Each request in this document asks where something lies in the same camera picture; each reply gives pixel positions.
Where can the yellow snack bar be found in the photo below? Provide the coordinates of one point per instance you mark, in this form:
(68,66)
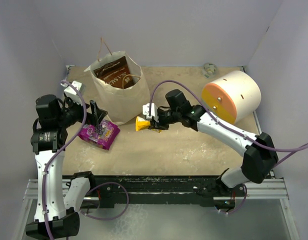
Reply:
(143,124)

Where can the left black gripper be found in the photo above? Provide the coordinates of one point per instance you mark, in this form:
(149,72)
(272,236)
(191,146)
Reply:
(97,113)

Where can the purple candy bag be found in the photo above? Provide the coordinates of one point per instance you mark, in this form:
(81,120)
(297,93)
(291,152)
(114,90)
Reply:
(102,136)

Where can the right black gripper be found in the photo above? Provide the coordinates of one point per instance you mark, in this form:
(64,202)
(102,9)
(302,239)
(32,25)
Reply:
(160,125)

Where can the large cylindrical drum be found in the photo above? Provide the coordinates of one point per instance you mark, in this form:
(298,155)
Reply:
(232,97)

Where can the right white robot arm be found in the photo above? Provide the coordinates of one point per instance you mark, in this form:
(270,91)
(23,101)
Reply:
(258,156)

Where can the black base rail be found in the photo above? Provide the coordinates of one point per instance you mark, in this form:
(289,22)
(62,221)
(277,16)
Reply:
(202,190)

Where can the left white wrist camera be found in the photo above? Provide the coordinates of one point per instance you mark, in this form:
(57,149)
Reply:
(75,92)

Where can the aluminium frame rail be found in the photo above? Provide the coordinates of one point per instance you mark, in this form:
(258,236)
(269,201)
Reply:
(204,158)

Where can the brown paper bag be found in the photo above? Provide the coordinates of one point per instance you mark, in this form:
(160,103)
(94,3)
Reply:
(122,105)

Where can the small tape roll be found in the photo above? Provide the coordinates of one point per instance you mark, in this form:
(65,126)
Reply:
(209,70)

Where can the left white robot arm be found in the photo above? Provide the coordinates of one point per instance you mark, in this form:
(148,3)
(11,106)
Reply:
(57,214)

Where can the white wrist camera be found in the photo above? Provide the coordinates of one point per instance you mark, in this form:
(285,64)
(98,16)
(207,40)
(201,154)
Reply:
(150,112)
(75,92)

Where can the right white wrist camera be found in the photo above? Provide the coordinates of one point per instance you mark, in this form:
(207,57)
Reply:
(150,112)

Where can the brown m&m's bag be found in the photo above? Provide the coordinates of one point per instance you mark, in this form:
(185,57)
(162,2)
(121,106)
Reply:
(116,74)

